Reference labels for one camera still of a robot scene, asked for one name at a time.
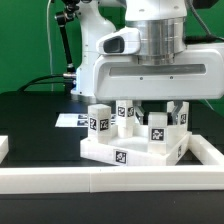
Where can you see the white square table top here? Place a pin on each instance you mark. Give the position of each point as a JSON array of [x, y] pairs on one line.
[[133, 151]]

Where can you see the white marker sheet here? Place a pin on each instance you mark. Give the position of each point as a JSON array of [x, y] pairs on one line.
[[72, 120]]

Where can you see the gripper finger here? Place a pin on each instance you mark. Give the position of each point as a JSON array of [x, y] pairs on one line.
[[173, 108], [139, 111]]

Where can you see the white U-shaped fence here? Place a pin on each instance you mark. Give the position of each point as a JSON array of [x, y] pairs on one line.
[[208, 175]]

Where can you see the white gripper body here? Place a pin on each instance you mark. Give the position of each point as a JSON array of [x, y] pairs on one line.
[[132, 67]]

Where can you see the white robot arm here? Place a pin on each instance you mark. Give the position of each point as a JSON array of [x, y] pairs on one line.
[[99, 18]]

